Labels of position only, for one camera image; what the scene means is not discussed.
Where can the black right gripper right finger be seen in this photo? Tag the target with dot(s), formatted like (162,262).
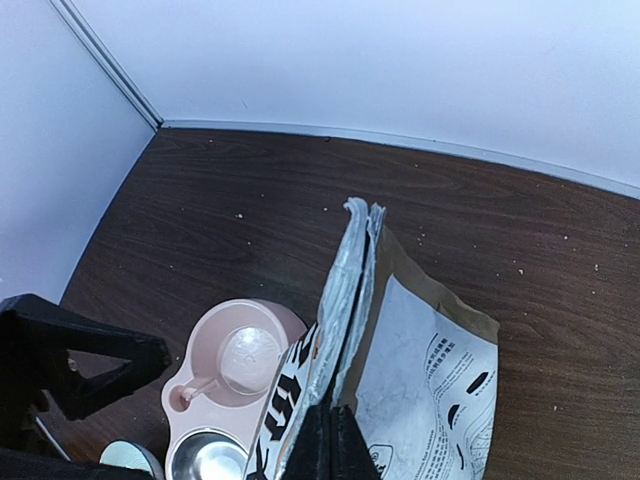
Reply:
(330,446)

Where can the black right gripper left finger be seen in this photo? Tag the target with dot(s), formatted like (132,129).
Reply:
(37,337)

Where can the brown dog food bag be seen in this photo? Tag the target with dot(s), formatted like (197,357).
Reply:
(416,365)

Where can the pink double pet feeder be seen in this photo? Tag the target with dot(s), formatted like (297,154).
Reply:
(231,357)

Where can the steel bowl insert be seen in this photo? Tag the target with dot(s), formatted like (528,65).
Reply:
(208,456)

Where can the light green ceramic bowl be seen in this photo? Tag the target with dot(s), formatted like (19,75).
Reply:
(121,453)

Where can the left rear aluminium post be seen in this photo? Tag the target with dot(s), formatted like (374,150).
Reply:
(85,34)

